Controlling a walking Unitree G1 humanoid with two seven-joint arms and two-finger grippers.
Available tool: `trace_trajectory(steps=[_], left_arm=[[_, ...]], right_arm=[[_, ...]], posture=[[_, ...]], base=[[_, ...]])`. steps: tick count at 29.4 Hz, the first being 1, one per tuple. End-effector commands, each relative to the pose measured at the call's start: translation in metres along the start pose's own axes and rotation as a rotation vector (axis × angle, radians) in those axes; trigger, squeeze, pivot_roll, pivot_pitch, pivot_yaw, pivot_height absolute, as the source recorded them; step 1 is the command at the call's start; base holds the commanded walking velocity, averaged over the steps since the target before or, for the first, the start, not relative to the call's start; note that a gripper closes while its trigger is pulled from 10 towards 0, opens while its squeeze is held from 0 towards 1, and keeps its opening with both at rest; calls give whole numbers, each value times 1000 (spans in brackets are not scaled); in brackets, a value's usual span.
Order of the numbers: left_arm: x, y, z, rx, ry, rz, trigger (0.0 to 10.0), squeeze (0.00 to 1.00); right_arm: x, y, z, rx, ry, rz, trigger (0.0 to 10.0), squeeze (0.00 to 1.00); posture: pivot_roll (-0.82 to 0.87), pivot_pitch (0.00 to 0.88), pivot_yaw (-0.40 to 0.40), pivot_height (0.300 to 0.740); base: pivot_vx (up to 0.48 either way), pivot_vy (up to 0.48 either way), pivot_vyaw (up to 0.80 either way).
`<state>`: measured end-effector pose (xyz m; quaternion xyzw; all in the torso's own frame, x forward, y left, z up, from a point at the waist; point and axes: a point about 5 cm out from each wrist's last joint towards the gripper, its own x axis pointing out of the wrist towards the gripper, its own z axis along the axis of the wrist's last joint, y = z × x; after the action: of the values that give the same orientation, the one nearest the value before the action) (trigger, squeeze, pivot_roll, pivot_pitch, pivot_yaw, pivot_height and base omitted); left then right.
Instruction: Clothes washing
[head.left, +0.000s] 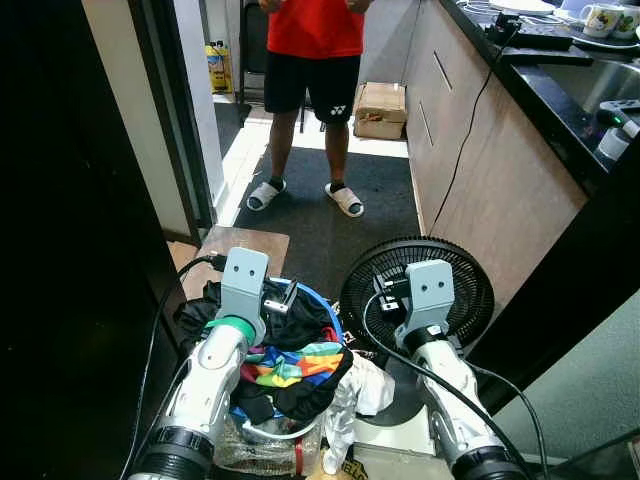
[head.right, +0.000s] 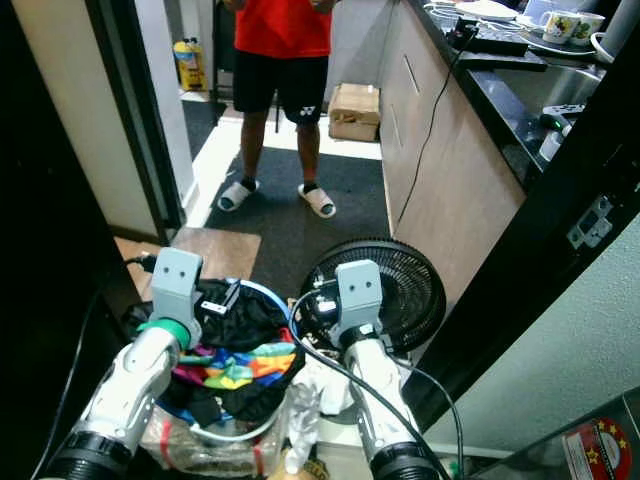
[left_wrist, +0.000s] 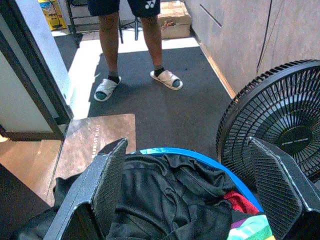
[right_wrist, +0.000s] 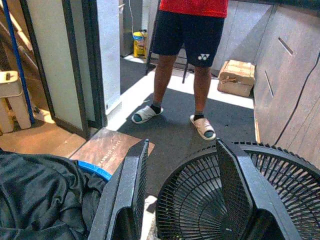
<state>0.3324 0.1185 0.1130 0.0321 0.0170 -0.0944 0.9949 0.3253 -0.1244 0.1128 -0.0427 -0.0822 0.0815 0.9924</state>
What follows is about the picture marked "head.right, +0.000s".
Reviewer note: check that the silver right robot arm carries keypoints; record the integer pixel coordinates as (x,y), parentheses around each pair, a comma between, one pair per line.
(385,390)

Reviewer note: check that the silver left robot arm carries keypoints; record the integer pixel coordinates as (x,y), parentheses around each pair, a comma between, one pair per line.
(130,400)

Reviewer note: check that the black garment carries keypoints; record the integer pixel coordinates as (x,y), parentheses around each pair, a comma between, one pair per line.
(260,328)

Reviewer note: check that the rainbow striped cloth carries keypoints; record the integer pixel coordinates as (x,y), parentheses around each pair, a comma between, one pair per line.
(235,370)

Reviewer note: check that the black round floor fan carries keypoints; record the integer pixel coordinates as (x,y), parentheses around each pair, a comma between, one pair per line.
(410,290)

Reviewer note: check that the white slipper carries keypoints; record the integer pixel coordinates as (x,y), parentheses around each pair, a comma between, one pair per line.
(238,195)
(317,200)

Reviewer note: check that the white plastic bag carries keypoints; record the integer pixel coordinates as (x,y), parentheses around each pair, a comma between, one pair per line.
(305,400)

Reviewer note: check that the clear plastic storage box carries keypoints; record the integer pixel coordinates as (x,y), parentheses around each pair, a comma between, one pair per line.
(210,455)

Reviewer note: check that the tan plush toy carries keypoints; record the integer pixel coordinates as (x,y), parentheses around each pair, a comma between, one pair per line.
(315,472)

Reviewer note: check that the brown wooden counter cabinet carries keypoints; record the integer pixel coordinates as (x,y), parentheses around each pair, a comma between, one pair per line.
(460,190)

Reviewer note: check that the brown cardboard box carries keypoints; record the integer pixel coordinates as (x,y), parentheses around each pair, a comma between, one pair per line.
(355,110)

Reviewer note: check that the yellow plastic bottle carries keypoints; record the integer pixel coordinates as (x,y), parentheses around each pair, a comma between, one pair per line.
(188,65)

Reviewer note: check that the person in red shirt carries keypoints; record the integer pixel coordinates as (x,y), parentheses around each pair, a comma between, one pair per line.
(285,60)

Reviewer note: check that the small white bottle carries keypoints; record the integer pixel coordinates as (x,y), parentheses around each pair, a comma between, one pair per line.
(550,142)

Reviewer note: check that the silver metal door latch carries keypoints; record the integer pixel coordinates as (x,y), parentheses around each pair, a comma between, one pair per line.
(592,222)

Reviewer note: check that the steel kitchen sink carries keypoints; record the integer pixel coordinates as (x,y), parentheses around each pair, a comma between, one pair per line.
(550,90)

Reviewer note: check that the black countertop cooker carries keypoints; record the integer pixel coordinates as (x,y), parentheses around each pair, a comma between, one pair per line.
(495,38)

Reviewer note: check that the red round sticker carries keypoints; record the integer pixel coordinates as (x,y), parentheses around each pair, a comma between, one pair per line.
(600,450)

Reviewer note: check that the white plate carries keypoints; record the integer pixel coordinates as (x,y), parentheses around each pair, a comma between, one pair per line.
(485,8)

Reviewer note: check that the white printed mug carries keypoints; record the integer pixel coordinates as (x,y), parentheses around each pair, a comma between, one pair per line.
(558,24)
(588,26)

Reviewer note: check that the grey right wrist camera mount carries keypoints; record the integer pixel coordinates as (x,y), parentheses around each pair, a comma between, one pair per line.
(357,290)

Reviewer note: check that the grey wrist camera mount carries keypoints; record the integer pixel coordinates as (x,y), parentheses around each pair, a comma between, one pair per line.
(357,290)
(175,285)

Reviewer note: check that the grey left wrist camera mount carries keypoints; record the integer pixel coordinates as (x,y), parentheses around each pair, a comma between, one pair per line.
(175,285)

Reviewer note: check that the dark door frame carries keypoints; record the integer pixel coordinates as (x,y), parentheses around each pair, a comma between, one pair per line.
(140,100)

